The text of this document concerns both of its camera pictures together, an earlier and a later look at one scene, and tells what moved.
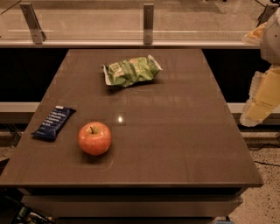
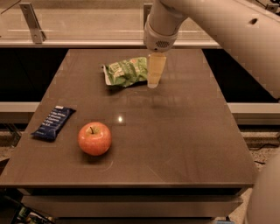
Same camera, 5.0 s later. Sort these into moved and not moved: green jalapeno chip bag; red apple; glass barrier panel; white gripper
Moved: white gripper
Not moved: glass barrier panel; green jalapeno chip bag; red apple
